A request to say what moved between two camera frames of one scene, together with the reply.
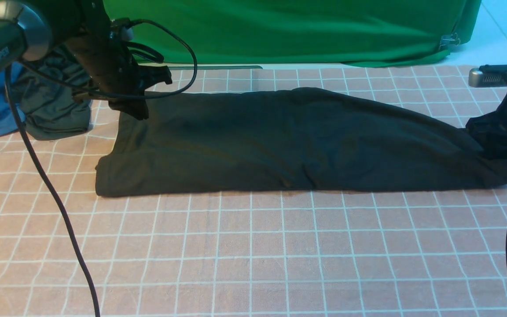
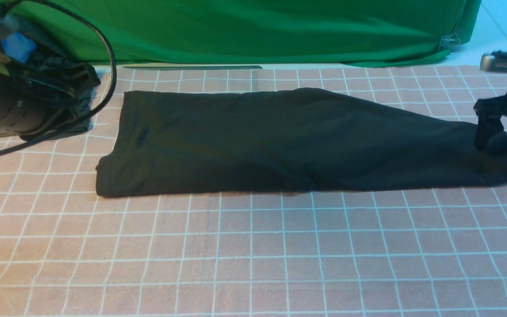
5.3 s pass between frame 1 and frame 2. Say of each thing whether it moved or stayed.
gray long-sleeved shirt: stayed
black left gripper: moved
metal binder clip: stayed
